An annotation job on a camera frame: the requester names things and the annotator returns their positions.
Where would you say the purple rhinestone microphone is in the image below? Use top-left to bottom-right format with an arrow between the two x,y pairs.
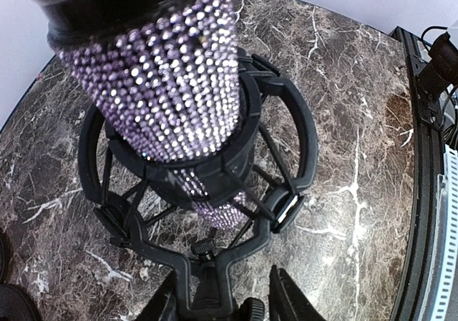
14,0 -> 251,231

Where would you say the black front rail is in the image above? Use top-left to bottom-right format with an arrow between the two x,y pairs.
391,26 -> 444,320

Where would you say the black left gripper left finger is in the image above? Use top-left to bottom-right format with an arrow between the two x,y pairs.
135,271 -> 177,321

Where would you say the black tripod mic stand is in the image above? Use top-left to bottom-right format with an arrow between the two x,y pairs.
78,49 -> 318,320

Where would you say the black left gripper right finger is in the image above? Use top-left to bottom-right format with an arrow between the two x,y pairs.
268,265 -> 318,320

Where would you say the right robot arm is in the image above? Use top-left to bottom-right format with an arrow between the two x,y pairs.
418,26 -> 457,99

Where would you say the white slotted cable duct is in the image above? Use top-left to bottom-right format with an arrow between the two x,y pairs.
419,144 -> 457,320

